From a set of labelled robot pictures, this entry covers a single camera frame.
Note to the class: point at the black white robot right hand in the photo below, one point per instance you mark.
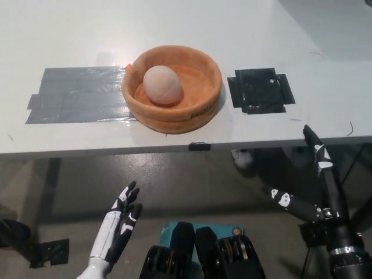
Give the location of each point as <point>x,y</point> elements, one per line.
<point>344,235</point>

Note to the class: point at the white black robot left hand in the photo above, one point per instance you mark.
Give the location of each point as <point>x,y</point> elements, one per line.
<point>109,232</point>

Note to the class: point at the pale pink plush dumpling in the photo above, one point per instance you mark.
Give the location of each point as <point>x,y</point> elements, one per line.
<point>162,84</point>

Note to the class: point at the black teal robot torso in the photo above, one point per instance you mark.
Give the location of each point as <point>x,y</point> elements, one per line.
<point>183,241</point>

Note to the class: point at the orange soft round basket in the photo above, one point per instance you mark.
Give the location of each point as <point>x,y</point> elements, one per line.
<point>171,122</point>

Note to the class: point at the dark grey table leg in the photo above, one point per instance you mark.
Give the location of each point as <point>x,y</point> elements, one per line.
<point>49,189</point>

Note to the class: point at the black floor stand leg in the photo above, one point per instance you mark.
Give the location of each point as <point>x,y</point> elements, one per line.
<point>13,229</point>

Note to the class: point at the small black tape strip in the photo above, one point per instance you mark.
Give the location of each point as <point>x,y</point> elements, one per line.
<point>199,146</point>

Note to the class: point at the white shoe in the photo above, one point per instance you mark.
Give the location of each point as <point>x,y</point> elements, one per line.
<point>243,159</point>

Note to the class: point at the black tape square patch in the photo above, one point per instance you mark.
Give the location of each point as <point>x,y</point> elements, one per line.
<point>258,90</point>

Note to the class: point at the grey duct tape patch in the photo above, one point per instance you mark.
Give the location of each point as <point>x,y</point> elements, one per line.
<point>78,93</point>

